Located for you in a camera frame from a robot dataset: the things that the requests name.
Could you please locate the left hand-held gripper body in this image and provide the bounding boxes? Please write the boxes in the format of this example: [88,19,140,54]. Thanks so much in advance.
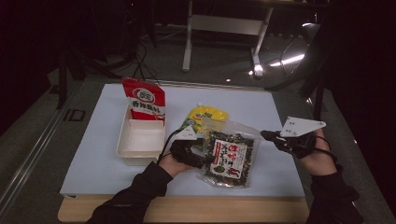
[169,125,206,170]

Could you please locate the white plastic storage box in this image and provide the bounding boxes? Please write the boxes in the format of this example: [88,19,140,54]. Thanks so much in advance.
[116,104,166,166]

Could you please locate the black floor cables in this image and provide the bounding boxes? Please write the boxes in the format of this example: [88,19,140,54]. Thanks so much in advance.
[132,40,161,86]

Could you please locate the yellow sauce pouch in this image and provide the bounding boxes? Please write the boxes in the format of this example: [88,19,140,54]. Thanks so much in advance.
[181,104,229,138]

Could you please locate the red seasoning packet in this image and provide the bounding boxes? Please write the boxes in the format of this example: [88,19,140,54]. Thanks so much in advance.
[120,77,166,121]

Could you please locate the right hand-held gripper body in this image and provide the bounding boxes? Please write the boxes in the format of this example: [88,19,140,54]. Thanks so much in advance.
[274,116,327,160]

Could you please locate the clear seaweed packet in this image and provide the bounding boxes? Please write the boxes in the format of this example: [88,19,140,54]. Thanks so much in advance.
[199,119,262,189]

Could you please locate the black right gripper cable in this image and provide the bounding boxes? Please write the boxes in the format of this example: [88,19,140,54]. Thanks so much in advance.
[314,134,339,163]

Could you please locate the white metal desk frame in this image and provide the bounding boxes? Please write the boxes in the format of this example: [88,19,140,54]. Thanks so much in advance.
[181,0,275,78]

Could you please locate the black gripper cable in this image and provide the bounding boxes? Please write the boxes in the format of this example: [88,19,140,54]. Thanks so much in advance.
[156,129,182,165]
[314,134,339,163]

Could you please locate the person's right hand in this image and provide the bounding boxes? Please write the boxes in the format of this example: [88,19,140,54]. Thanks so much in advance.
[300,129,339,177]

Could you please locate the black floor socket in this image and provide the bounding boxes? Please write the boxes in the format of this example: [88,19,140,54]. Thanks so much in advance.
[63,108,87,122]

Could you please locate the dark chair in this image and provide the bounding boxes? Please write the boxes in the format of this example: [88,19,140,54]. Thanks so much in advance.
[265,18,332,122]

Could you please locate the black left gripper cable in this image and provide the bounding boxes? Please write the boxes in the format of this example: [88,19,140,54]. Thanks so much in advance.
[156,129,182,165]

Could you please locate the person's left hand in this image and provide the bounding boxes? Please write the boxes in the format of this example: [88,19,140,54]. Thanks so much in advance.
[158,152,194,179]

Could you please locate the white table mat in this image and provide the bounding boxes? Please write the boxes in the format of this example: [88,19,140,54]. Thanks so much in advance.
[60,83,306,198]

